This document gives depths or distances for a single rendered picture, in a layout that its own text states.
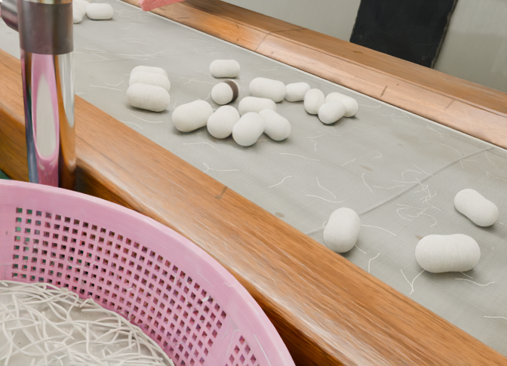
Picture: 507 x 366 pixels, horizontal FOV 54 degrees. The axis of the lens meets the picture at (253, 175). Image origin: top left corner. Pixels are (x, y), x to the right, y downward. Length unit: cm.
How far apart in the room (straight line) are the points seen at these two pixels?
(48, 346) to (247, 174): 17
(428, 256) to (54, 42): 21
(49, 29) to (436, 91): 41
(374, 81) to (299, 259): 37
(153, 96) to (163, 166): 14
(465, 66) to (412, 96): 196
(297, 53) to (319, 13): 215
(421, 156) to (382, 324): 25
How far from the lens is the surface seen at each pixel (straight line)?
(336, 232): 27
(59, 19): 24
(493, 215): 35
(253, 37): 67
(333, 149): 40
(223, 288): 20
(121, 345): 23
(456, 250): 29
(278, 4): 290
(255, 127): 37
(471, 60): 250
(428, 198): 37
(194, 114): 38
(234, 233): 23
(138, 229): 23
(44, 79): 25
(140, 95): 41
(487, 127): 53
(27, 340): 23
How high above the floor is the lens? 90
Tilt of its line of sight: 28 degrees down
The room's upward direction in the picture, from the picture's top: 10 degrees clockwise
